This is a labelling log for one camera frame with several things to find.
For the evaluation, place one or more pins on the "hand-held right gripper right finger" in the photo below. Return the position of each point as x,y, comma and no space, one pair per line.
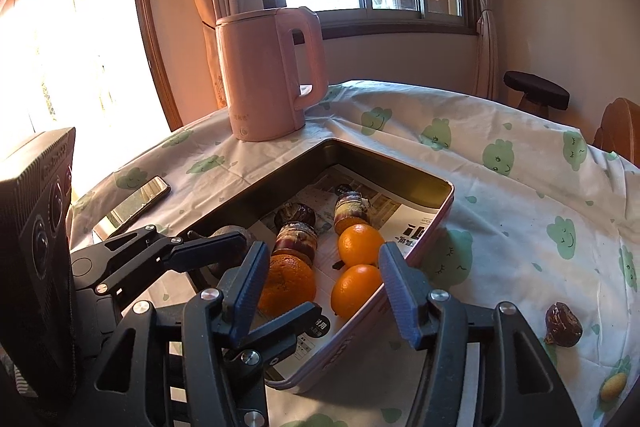
400,292

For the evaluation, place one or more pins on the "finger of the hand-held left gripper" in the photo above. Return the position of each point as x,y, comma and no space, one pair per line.
285,322
200,252

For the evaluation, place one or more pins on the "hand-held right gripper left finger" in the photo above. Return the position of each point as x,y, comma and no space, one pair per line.
250,287

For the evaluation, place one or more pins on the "large orange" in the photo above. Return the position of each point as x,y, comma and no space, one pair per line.
290,282

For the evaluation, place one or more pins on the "small oval orange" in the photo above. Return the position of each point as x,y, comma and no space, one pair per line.
352,292

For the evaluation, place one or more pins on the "mandarin orange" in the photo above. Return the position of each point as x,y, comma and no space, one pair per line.
360,244

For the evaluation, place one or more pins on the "snack cake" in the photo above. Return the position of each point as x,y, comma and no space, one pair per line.
352,207

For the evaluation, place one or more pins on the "metal tin box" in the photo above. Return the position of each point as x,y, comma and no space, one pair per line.
400,167

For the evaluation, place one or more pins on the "small glass jars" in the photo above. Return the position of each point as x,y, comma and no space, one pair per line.
295,243

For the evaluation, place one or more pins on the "printed paper liner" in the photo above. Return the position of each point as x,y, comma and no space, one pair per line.
395,217

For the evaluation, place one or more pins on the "black smartphone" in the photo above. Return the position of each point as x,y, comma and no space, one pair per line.
145,197

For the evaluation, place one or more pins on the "white tablecloth with green clouds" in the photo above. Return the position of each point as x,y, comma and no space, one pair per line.
500,232

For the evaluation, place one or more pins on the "pink electric kettle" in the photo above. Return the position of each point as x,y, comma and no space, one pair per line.
255,72

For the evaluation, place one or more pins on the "wooden framed balcony door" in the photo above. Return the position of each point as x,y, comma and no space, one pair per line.
150,32

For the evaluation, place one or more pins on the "small yellow fruit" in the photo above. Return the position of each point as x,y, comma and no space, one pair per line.
612,387

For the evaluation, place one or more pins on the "dark round stool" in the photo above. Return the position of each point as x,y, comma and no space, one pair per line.
537,88

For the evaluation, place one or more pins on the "brown leather sofa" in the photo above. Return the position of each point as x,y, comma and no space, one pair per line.
620,127

